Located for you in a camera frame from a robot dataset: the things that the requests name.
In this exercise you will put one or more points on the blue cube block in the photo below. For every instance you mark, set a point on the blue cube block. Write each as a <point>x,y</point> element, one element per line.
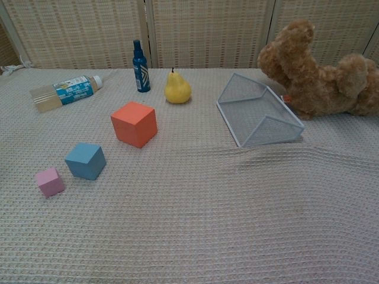
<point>86,161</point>

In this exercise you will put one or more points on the pink cube block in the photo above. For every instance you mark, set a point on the pink cube block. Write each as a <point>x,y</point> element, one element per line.
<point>50,183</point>

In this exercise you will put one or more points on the red cube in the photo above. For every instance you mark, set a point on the red cube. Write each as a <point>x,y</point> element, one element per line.
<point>133,125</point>

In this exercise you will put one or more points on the beige waffle tablecloth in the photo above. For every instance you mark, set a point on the beige waffle tablecloth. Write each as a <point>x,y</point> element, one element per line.
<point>189,213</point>

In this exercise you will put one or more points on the dark blue spray bottle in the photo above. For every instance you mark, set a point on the dark blue spray bottle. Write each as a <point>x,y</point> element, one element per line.
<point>141,71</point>

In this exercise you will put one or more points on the woven folding screen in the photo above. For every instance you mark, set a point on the woven folding screen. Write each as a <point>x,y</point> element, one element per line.
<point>207,32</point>

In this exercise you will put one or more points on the clear bottle with blue label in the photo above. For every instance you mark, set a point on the clear bottle with blue label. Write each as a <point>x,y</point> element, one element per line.
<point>71,90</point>

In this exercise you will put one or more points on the brown plush teddy bear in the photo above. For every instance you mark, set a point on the brown plush teddy bear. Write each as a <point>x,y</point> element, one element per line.
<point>314,83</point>

